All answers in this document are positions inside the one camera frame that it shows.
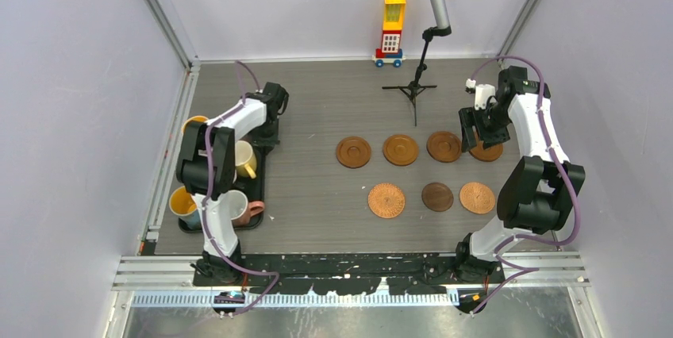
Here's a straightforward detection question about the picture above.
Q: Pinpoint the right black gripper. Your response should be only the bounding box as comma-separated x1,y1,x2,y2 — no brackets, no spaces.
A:
459,103,512,153

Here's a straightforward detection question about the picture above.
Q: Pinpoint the brown wooden coaster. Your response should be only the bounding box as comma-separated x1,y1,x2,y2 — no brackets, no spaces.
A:
426,131,462,163
469,132,504,162
383,134,419,167
335,136,371,169

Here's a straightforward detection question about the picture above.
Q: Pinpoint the black tripod microphone stand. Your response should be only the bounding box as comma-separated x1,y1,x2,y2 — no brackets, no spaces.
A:
381,26,452,126

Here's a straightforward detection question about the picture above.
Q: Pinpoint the white mug yellow handle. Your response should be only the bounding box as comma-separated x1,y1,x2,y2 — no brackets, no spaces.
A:
235,140,257,179

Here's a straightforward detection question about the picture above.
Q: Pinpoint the woven rattan coaster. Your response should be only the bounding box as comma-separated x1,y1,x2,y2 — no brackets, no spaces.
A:
367,182,406,219
459,182,496,214

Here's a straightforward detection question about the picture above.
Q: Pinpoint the black plastic tray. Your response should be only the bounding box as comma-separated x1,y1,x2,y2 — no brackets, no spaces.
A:
177,146,266,234

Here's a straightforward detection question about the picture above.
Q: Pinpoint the white mug terracotta handle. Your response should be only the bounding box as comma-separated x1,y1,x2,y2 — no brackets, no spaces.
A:
226,190,266,227

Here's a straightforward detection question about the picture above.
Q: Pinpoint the blue mug orange inside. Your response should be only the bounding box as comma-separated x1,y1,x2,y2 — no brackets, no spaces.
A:
168,186,202,230

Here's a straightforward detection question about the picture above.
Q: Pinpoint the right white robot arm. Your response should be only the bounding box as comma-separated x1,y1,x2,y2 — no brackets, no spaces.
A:
452,66,586,283

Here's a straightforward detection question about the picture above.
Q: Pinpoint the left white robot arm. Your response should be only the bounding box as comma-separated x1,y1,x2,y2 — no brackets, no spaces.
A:
175,82,289,286

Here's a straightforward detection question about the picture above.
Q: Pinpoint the dark walnut coaster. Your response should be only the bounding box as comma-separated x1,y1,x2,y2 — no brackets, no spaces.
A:
421,182,454,212

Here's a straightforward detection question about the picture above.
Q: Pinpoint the white floral mug orange inside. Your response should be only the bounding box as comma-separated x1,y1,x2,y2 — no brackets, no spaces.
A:
181,115,209,134

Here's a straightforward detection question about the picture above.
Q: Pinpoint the toy block tower on wheels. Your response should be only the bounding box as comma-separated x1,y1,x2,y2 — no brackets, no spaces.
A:
372,0,406,67

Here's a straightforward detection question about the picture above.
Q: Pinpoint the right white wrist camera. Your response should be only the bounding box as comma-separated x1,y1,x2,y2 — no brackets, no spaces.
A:
465,79,496,110

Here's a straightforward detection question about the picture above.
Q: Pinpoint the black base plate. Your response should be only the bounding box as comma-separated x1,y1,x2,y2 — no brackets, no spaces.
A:
191,253,505,295

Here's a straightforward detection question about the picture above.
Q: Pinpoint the aluminium front rail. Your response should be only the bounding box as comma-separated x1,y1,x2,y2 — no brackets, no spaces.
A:
112,252,590,309

